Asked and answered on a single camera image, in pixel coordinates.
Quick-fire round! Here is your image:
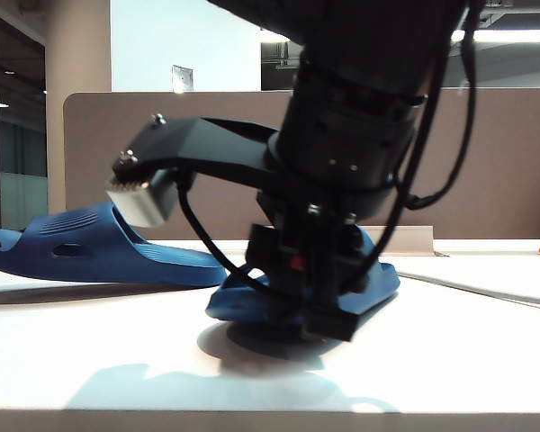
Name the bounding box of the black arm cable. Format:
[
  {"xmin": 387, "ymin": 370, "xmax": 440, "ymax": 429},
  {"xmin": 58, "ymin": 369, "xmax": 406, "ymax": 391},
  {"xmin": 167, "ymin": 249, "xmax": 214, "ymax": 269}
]
[{"xmin": 350, "ymin": 0, "xmax": 478, "ymax": 293}]

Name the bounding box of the silver wall plate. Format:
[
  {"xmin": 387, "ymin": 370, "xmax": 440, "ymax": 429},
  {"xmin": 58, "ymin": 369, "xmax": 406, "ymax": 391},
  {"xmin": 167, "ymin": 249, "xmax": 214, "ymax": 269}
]
[{"xmin": 171, "ymin": 65, "xmax": 194, "ymax": 95}]

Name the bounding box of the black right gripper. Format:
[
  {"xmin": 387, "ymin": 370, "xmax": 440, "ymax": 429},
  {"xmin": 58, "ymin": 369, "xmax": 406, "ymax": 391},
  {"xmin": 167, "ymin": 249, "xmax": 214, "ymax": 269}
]
[{"xmin": 245, "ymin": 188, "xmax": 371, "ymax": 343}]

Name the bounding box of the black camera cable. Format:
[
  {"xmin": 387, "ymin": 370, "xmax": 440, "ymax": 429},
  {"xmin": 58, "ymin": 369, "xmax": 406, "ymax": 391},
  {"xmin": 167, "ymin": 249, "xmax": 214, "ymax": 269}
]
[{"xmin": 175, "ymin": 182, "xmax": 280, "ymax": 299}]

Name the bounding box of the brown fabric desk partition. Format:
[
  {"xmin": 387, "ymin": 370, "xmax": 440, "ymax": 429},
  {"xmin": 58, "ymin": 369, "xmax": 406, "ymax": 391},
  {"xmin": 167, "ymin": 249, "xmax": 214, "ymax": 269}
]
[{"xmin": 62, "ymin": 88, "xmax": 540, "ymax": 242}]

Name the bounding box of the blue rubber slipper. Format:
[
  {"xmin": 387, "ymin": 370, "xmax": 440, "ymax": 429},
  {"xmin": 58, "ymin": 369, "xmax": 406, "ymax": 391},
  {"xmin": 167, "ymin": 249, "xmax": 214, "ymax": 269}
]
[
  {"xmin": 205, "ymin": 224, "xmax": 401, "ymax": 332},
  {"xmin": 0, "ymin": 201, "xmax": 229, "ymax": 288}
]

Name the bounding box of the dark glass partition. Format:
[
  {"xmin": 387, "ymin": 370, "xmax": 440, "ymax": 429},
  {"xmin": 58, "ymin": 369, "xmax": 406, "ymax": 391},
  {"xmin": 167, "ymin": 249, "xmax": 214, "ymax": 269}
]
[{"xmin": 0, "ymin": 8, "xmax": 49, "ymax": 230}]

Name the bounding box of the white ceiling light strip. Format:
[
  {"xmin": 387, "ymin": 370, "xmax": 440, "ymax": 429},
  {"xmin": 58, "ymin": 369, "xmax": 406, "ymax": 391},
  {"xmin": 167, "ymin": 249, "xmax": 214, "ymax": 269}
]
[{"xmin": 449, "ymin": 29, "xmax": 540, "ymax": 45}]

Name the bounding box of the grey cable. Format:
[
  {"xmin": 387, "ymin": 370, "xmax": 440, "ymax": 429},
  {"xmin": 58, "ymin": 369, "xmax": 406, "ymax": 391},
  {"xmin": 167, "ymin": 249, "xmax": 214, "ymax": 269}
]
[{"xmin": 398, "ymin": 268, "xmax": 540, "ymax": 312}]

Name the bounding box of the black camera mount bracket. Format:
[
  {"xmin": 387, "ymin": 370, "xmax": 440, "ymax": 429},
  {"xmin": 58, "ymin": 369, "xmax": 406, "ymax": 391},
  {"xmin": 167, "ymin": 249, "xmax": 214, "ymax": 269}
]
[{"xmin": 112, "ymin": 113, "xmax": 283, "ymax": 181}]

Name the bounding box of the beige desk cable box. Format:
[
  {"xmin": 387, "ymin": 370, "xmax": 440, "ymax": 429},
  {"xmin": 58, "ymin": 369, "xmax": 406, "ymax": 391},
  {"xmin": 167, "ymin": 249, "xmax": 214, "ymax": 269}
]
[{"xmin": 366, "ymin": 226, "xmax": 435, "ymax": 258}]

